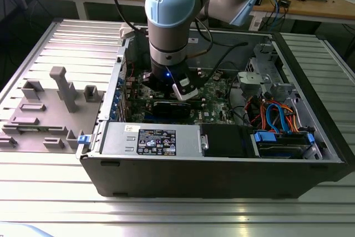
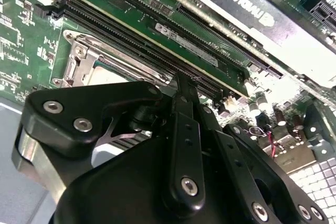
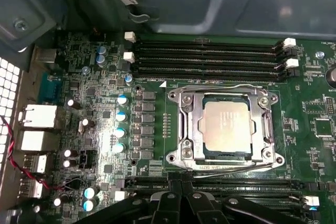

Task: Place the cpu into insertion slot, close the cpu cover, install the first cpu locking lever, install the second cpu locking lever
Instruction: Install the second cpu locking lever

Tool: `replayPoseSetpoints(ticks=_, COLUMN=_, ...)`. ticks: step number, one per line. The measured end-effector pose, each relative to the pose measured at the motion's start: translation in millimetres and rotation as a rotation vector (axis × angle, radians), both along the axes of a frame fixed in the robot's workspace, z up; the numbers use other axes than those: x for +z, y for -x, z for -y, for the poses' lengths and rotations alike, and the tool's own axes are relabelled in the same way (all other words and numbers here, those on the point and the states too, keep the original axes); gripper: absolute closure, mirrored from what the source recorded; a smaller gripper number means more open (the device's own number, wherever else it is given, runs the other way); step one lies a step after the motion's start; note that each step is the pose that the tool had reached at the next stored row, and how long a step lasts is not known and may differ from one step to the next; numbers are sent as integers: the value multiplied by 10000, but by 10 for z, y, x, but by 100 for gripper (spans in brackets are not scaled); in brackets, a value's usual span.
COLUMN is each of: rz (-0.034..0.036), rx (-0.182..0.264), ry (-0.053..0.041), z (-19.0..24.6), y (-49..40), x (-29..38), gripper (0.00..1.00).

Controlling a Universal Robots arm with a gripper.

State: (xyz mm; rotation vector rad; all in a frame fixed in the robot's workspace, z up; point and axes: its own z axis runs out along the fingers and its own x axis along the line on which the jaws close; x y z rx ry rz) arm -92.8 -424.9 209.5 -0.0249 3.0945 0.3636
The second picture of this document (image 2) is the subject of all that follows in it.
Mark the metal socket cover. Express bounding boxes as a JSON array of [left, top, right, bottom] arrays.
[[75, 37, 173, 86]]

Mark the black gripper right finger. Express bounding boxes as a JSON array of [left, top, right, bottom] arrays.
[[187, 80, 329, 224]]

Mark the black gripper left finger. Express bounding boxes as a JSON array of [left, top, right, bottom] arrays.
[[12, 73, 207, 210]]

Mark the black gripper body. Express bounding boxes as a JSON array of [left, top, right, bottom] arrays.
[[54, 136, 247, 224]]

